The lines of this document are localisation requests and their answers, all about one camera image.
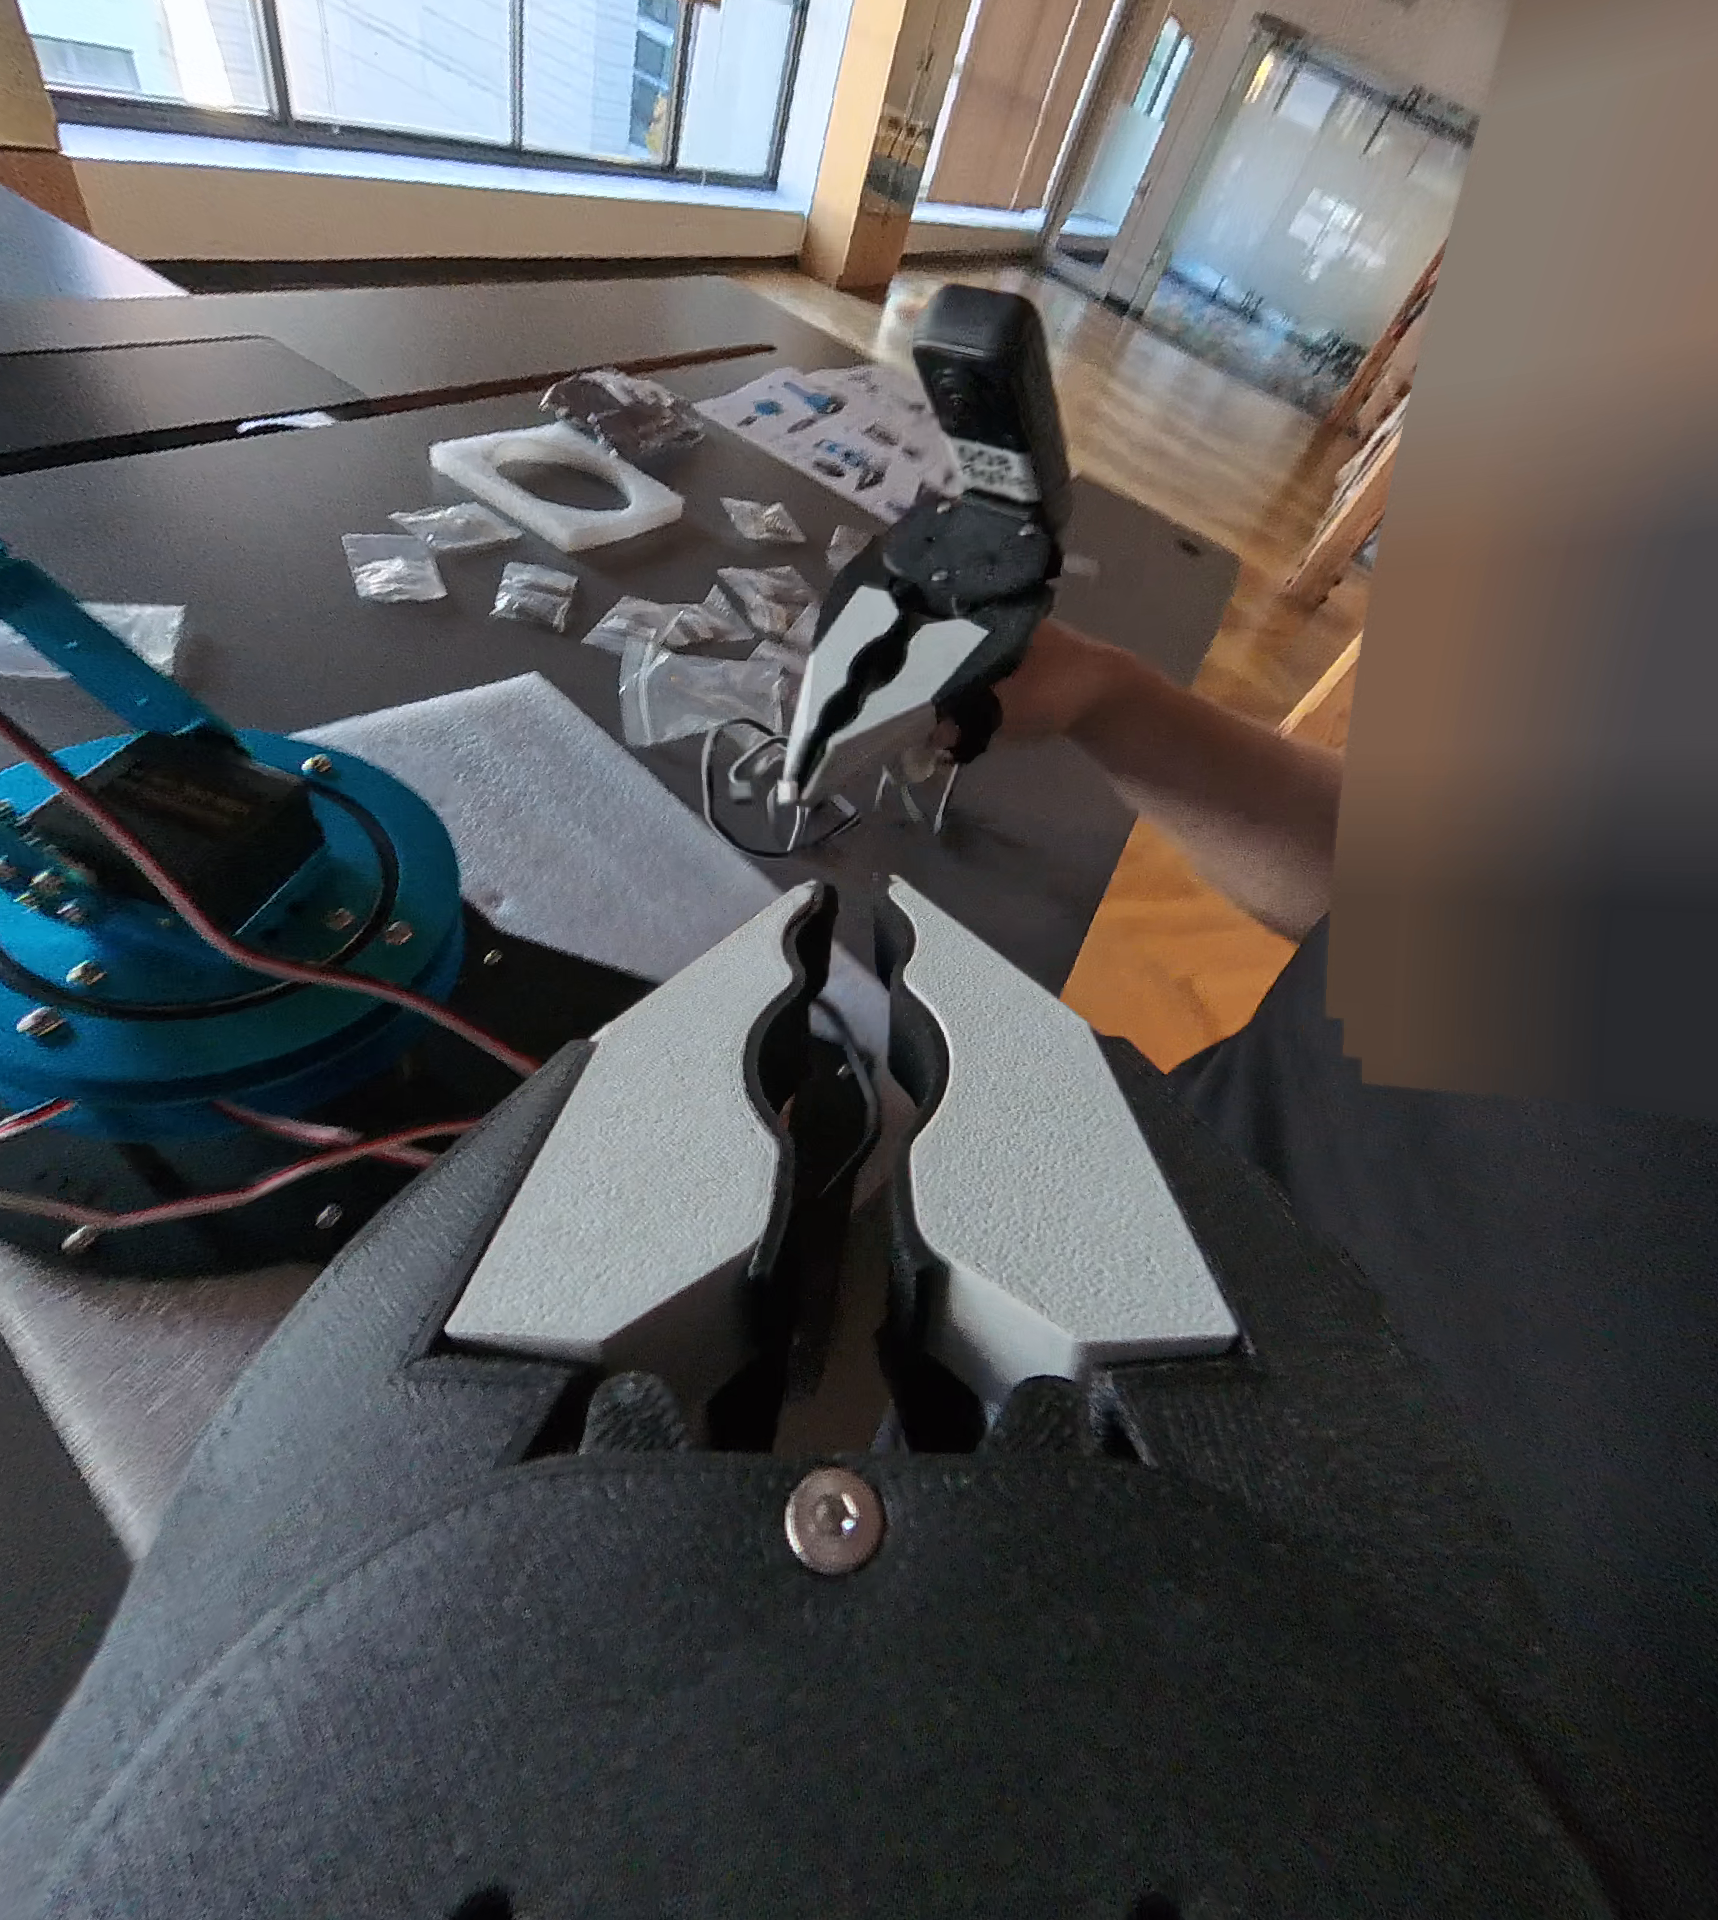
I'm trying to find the printed instruction sheet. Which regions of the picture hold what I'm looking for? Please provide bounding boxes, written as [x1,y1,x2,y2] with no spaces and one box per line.
[693,364,984,530]

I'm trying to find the wooden window pillar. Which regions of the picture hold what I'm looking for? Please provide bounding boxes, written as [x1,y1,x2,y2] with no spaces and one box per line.
[795,0,953,296]

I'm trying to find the white foam frame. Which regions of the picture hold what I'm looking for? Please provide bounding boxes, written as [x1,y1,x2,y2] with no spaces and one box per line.
[427,426,685,557]

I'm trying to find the silver foil bag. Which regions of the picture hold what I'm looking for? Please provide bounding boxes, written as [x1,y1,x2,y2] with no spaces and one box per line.
[539,373,710,462]

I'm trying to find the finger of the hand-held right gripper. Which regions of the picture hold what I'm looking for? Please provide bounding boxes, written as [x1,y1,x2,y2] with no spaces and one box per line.
[805,615,989,797]
[774,579,904,802]

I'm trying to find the person's right forearm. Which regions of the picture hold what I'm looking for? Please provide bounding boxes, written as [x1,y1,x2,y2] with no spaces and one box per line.
[1099,636,1347,943]

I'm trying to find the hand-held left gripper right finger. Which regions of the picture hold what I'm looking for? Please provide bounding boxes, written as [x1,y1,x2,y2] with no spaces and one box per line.
[872,876,1241,1384]

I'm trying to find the grey foam mat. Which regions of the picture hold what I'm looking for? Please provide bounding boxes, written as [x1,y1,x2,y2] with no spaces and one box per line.
[0,673,896,1563]

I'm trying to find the black desk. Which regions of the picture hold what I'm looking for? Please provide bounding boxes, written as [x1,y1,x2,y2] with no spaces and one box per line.
[0,271,1247,1817]

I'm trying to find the group of clear plastic bags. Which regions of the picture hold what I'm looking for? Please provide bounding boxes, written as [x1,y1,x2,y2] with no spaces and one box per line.
[338,494,878,751]

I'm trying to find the dark grey desk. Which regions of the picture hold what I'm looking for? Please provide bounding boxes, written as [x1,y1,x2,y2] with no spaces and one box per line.
[0,177,189,306]

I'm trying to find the person's right hand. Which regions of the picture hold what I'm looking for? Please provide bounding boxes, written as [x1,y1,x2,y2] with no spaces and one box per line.
[988,618,1127,749]

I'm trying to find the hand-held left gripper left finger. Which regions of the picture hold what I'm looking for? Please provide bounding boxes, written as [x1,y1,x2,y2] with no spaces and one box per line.
[445,883,834,1370]

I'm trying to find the blue toy robot arm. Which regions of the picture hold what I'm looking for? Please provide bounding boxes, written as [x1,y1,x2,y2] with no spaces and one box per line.
[0,458,569,1281]

